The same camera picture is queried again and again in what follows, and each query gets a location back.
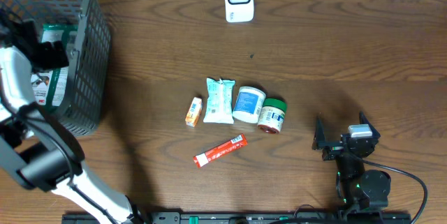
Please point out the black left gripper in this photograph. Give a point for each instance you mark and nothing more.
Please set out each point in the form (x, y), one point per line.
(45, 57)

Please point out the orange Kleenex tissue pack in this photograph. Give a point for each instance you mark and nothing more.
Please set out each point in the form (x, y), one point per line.
(194, 112)

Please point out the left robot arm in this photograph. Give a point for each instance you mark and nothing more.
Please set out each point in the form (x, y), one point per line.
(37, 151)

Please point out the green lid jar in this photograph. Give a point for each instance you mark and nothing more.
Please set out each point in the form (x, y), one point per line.
(272, 115)

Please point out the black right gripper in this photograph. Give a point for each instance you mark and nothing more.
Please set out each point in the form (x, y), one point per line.
(320, 142)

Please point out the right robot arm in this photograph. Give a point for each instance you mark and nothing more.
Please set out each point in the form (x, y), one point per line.
(363, 191)

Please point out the red snack bar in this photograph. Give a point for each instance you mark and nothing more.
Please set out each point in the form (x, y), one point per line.
(217, 152)

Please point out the white blue label jar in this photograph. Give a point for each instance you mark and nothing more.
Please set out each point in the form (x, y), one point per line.
(248, 104)

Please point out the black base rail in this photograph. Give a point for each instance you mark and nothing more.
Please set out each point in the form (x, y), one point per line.
(305, 216)

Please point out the grey plastic mesh basket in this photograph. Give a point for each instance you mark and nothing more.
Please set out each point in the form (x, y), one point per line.
(77, 105)

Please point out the green white 3M package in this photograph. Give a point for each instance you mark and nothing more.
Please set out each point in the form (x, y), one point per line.
(49, 87)

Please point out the mint green wipes pack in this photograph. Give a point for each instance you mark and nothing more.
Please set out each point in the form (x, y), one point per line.
(219, 102)

